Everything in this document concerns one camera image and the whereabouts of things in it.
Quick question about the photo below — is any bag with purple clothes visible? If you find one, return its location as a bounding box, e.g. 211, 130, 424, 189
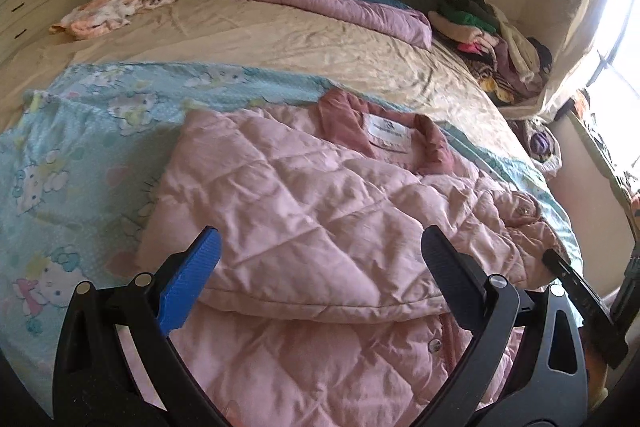
510, 120, 562, 180

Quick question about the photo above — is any pink quilted jacket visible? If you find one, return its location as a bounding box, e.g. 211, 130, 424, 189
136, 89, 562, 426

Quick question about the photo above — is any pile of assorted clothes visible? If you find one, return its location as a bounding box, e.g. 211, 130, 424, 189
427, 0, 553, 107

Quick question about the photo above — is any window with dark frame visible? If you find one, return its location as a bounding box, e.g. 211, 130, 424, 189
585, 0, 639, 188

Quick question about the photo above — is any beige bed sheet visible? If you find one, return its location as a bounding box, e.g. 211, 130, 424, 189
1, 0, 528, 160

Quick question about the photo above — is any teal Hello Kitty blanket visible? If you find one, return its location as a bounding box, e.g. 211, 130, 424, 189
1, 63, 582, 409

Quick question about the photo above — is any orange white floral cloth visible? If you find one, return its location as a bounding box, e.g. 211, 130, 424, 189
49, 0, 178, 40

